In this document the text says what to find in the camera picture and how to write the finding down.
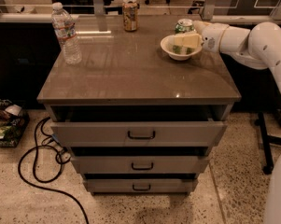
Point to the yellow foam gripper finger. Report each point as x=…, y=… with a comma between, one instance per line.
x=188, y=40
x=202, y=27

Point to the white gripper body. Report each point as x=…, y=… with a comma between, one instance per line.
x=212, y=37

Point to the green soda can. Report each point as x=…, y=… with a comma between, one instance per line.
x=183, y=26

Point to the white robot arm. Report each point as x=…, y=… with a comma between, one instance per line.
x=258, y=48

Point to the white paper bowl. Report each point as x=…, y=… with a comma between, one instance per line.
x=167, y=46

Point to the gold soda can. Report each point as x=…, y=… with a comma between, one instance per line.
x=129, y=12

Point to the grey drawer cabinet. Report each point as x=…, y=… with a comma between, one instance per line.
x=127, y=77

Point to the clear plastic water bottle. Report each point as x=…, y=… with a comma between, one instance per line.
x=65, y=31

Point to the top grey drawer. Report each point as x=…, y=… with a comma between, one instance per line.
x=139, y=134

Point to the grey drawer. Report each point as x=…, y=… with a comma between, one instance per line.
x=140, y=185
x=139, y=134
x=140, y=164

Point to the black stand with wheel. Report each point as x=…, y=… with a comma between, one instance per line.
x=266, y=141

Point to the bottom grey drawer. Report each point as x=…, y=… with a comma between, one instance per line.
x=140, y=185

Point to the middle grey drawer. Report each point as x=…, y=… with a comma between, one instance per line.
x=140, y=164

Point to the box of snack packets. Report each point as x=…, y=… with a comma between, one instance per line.
x=14, y=119

